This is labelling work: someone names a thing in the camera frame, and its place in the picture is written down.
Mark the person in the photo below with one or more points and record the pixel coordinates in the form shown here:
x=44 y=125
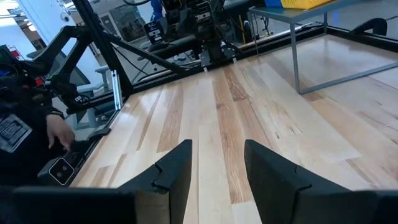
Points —
x=21 y=124

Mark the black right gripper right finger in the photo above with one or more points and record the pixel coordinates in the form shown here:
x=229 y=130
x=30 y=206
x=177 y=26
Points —
x=280 y=199

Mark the person's hand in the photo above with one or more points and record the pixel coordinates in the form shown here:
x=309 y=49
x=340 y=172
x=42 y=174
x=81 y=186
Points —
x=59 y=130

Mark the black curved bracket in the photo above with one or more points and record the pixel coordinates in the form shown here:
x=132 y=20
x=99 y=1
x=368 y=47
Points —
x=370 y=25

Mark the grey office chair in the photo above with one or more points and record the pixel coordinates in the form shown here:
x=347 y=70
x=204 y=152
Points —
x=93 y=93

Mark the yellow plastic basket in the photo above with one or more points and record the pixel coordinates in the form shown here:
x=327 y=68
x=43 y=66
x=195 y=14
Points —
x=304 y=3

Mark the silver aluminium bar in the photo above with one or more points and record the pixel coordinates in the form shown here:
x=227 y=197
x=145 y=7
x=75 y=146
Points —
x=116 y=90

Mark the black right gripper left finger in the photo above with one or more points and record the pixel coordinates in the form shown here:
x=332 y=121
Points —
x=155 y=202

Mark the black aluminium rig frame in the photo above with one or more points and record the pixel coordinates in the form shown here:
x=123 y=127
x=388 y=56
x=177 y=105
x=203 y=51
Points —
x=102 y=46

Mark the grey perforated metal riser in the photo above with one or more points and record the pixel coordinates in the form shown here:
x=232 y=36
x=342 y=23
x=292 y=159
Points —
x=295 y=46

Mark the blue plastic basket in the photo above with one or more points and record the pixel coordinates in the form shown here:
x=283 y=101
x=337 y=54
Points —
x=273 y=3

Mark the black edge clamp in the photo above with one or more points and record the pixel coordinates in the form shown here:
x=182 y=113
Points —
x=99 y=133

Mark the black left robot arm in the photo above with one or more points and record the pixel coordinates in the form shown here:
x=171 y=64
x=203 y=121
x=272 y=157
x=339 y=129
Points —
x=199 y=25

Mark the black cube camera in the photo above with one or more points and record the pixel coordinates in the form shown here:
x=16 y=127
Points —
x=60 y=171

